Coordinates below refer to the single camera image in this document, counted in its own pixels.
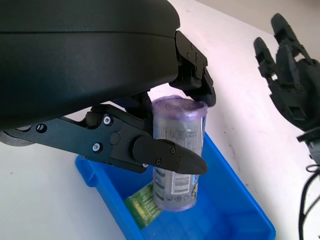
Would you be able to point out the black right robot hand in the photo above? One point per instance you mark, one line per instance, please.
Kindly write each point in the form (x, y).
(292, 85)

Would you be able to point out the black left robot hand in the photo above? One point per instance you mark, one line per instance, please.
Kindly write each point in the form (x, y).
(75, 62)

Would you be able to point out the silver drink can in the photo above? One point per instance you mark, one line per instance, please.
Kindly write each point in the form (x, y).
(177, 125)

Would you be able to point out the green white carton box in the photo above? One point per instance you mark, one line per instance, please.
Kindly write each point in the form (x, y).
(143, 207)

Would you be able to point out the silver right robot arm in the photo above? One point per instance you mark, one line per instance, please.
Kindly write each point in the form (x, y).
(315, 151)

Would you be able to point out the blue plastic tray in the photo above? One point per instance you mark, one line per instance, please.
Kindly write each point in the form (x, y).
(220, 200)

